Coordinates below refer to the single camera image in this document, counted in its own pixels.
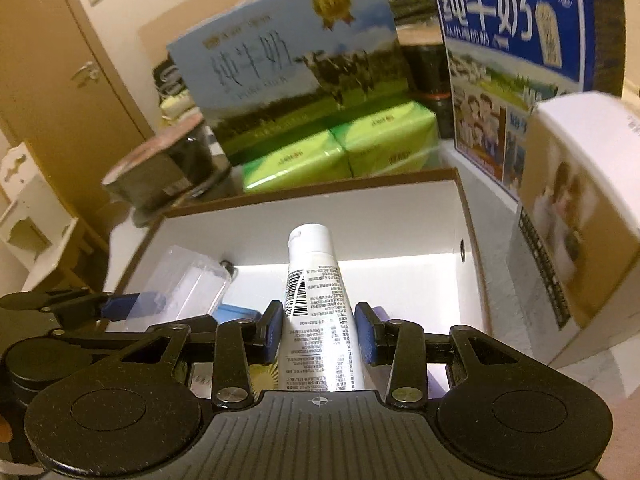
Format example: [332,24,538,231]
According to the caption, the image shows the metal door handle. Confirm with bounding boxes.
[70,61,101,83]

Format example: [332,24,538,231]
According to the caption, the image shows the white product box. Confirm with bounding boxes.
[507,91,640,367]

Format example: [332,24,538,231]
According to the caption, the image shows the brown carton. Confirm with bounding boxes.
[137,2,201,79]

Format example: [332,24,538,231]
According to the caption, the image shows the wooden door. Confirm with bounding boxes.
[0,0,157,201]

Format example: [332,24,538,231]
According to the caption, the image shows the milk carton box cow print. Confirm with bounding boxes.
[165,0,417,167]

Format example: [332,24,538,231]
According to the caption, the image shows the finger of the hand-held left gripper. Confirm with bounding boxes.
[0,290,167,333]
[50,305,261,348]

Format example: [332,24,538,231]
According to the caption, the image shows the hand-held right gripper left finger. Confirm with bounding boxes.
[115,301,284,408]

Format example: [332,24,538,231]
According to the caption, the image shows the pale plastic packets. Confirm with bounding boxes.
[160,94,204,124]

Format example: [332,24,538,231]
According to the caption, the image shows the brown cardboard box white inside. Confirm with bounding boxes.
[107,167,494,397]

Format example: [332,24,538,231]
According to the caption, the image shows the blue milk carton box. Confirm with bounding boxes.
[429,0,627,202]

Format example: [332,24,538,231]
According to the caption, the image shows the black bag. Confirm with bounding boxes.
[151,60,189,103]

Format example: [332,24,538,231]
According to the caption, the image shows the dark jar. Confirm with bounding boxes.
[402,42,452,142]

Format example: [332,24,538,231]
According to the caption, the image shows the green tissue pack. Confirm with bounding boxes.
[331,101,442,179]
[241,127,347,194]

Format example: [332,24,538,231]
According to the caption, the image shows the white squeeze tube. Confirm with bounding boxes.
[277,224,369,392]

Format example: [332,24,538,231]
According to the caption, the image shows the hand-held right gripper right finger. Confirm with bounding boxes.
[354,302,538,408]

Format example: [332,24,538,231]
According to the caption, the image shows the white carved wooden rack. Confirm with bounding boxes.
[0,142,82,282]

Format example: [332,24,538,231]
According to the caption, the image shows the clear plastic case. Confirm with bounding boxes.
[127,245,237,333]

